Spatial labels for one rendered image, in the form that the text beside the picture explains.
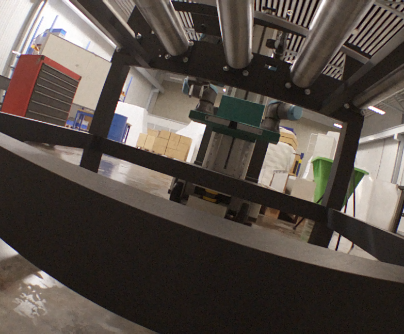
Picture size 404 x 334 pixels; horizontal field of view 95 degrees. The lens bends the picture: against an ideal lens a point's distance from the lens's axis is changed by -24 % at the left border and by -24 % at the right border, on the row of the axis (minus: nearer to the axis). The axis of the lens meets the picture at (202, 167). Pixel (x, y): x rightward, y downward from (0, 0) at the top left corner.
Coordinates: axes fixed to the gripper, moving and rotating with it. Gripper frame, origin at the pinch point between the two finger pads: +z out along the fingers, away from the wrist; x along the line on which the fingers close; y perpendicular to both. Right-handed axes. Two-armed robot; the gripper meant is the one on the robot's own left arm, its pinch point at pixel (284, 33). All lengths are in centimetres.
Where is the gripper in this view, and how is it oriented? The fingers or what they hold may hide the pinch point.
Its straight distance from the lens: 143.4
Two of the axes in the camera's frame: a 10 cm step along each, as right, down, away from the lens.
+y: 9.4, 2.9, -1.5
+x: -2.9, 9.6, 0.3
